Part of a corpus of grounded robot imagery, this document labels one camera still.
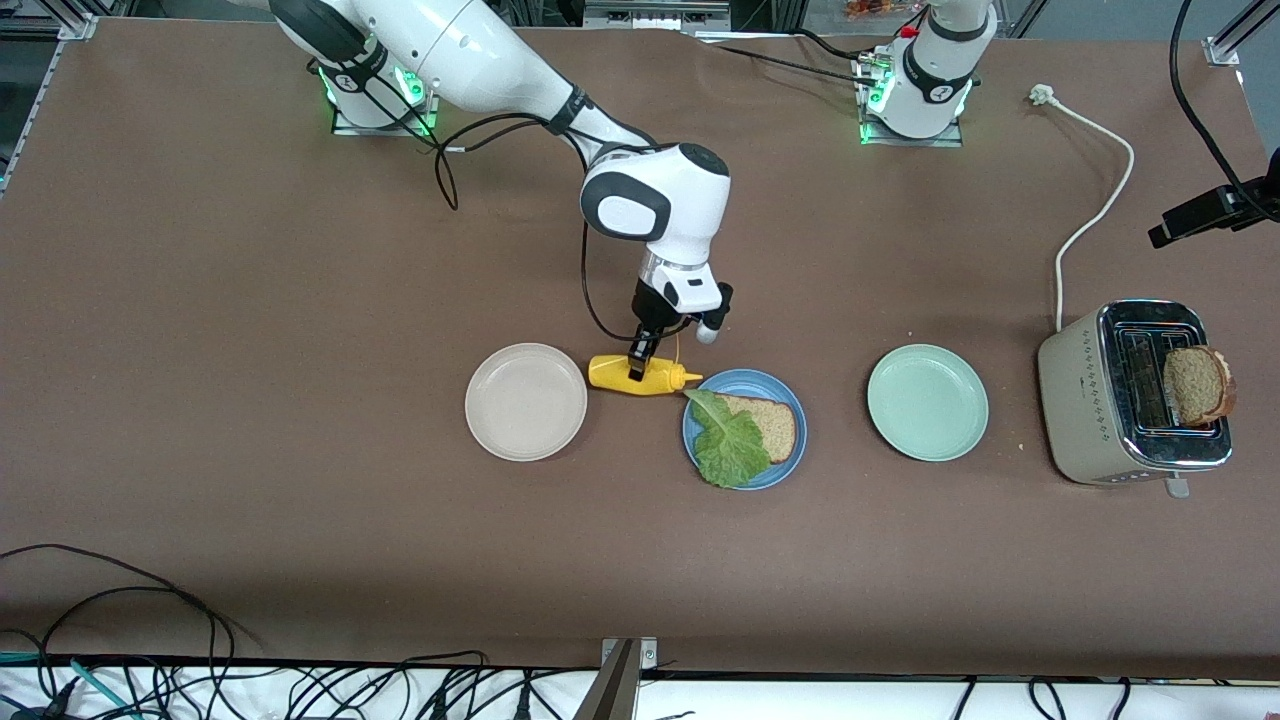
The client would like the yellow mustard squeeze bottle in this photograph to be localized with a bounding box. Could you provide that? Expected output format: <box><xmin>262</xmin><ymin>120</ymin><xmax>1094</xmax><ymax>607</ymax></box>
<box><xmin>587</xmin><ymin>328</ymin><xmax>704</xmax><ymax>398</ymax></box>

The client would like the green lettuce leaf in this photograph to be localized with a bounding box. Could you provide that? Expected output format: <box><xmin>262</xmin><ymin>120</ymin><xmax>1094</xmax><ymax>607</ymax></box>
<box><xmin>683</xmin><ymin>388</ymin><xmax>773</xmax><ymax>490</ymax></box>

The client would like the brown bread slice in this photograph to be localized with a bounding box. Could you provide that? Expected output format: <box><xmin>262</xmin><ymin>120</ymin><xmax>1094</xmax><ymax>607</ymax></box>
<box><xmin>720</xmin><ymin>394</ymin><xmax>799</xmax><ymax>465</ymax></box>
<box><xmin>1162</xmin><ymin>345</ymin><xmax>1239</xmax><ymax>429</ymax></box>

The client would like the beige plate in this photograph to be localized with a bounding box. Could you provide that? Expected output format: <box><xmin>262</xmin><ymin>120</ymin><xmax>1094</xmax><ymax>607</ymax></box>
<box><xmin>464</xmin><ymin>342</ymin><xmax>589</xmax><ymax>463</ymax></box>

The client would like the blue plate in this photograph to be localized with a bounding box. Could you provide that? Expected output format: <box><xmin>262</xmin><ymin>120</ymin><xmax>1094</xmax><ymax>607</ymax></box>
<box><xmin>682</xmin><ymin>369</ymin><xmax>808</xmax><ymax>492</ymax></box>

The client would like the green plate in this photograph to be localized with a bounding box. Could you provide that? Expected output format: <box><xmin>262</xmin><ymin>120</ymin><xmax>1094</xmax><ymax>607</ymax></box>
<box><xmin>866</xmin><ymin>344</ymin><xmax>991</xmax><ymax>463</ymax></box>

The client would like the beige chrome toaster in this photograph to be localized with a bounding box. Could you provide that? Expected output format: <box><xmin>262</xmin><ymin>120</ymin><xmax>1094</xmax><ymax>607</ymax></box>
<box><xmin>1037</xmin><ymin>299</ymin><xmax>1235</xmax><ymax>499</ymax></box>

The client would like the grey metal box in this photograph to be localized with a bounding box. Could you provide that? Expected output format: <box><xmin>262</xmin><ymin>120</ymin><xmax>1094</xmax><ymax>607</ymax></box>
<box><xmin>583</xmin><ymin>0</ymin><xmax>733</xmax><ymax>31</ymax></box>

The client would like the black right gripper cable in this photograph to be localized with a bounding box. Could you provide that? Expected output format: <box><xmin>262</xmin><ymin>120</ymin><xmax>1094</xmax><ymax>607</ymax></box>
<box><xmin>582</xmin><ymin>225</ymin><xmax>691</xmax><ymax>343</ymax></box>

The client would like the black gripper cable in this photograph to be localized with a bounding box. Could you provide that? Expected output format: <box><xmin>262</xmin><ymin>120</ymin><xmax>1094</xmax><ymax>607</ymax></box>
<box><xmin>1170</xmin><ymin>0</ymin><xmax>1263</xmax><ymax>196</ymax></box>
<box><xmin>582</xmin><ymin>225</ymin><xmax>691</xmax><ymax>343</ymax></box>

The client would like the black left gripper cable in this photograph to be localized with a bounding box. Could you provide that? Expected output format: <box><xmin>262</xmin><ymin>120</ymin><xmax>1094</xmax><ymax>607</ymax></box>
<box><xmin>1170</xmin><ymin>0</ymin><xmax>1263</xmax><ymax>196</ymax></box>

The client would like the white toaster power cord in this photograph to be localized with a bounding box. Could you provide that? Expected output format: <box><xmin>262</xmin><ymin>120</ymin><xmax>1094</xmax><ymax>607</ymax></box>
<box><xmin>1029</xmin><ymin>84</ymin><xmax>1137</xmax><ymax>333</ymax></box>

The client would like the black cable behind arm base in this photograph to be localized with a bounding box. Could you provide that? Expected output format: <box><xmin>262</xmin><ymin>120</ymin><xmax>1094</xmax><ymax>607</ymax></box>
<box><xmin>690</xmin><ymin>28</ymin><xmax>901</xmax><ymax>89</ymax></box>

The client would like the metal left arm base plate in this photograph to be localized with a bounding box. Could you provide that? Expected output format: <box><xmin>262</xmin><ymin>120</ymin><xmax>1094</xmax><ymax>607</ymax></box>
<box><xmin>853</xmin><ymin>55</ymin><xmax>967</xmax><ymax>149</ymax></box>

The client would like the metal table edge bracket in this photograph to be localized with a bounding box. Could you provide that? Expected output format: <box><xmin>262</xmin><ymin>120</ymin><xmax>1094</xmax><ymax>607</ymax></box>
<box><xmin>572</xmin><ymin>637</ymin><xmax>659</xmax><ymax>720</ymax></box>

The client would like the tangle of black cables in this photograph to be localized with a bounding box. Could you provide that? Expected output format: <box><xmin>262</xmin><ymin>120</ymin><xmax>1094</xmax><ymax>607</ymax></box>
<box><xmin>0</xmin><ymin>650</ymin><xmax>601</xmax><ymax>720</ymax></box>

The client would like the long black table cable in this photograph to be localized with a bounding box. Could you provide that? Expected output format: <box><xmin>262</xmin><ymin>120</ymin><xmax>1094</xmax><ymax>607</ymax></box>
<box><xmin>0</xmin><ymin>543</ymin><xmax>239</xmax><ymax>720</ymax></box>
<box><xmin>40</xmin><ymin>585</ymin><xmax>221</xmax><ymax>701</ymax></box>

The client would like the teal cable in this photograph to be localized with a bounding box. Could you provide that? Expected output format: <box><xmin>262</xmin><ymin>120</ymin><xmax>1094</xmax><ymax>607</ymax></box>
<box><xmin>0</xmin><ymin>650</ymin><xmax>136</xmax><ymax>716</ymax></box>

